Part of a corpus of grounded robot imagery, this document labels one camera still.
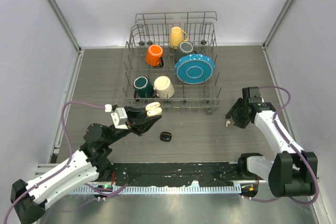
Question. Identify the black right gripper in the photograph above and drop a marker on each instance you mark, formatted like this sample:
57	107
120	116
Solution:
239	122

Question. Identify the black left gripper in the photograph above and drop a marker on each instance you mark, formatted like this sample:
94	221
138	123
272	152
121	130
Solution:
138	120

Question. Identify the white earbud charging case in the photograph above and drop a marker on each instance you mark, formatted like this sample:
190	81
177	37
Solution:
153	109

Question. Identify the black earbud charging case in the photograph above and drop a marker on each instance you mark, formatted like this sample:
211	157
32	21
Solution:
165	136

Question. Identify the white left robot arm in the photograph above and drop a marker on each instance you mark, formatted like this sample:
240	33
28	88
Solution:
90	162

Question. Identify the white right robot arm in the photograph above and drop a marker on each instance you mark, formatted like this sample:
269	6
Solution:
293	172

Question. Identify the dark green mug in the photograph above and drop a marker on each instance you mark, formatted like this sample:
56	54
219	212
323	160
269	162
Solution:
143	88

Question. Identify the cream white mug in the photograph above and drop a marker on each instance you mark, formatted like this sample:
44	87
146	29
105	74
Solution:
163	87

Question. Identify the blue dotted plate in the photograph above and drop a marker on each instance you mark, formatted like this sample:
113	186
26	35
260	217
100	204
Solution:
194	68

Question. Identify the orange mug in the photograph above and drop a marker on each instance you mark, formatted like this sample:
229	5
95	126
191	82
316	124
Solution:
154	56

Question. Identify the grey mug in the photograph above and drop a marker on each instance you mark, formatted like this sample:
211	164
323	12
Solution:
185	48

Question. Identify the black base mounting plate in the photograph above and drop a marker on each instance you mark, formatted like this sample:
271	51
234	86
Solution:
176	174

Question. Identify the yellow mug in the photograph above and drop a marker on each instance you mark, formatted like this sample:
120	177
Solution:
177	36

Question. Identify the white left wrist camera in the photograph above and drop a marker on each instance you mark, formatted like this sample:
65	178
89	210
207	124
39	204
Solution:
118	115

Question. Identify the grey wire dish rack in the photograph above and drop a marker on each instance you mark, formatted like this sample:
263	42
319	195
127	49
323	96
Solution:
155	29

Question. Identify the white slotted cable duct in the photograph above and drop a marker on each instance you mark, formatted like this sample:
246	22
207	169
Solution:
194	188

